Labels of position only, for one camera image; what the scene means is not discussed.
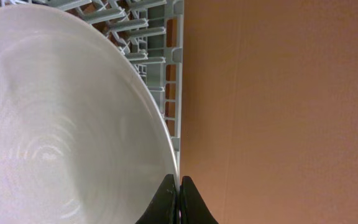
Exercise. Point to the grey plate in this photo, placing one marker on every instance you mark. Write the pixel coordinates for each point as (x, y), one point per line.
(45, 195)

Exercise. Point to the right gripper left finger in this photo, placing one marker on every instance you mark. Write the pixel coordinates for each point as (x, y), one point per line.
(162, 209)

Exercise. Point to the grey dishwasher rack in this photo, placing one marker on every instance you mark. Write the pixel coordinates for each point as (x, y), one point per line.
(154, 62)

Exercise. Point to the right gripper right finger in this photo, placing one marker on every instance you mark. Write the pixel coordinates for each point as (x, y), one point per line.
(192, 206)

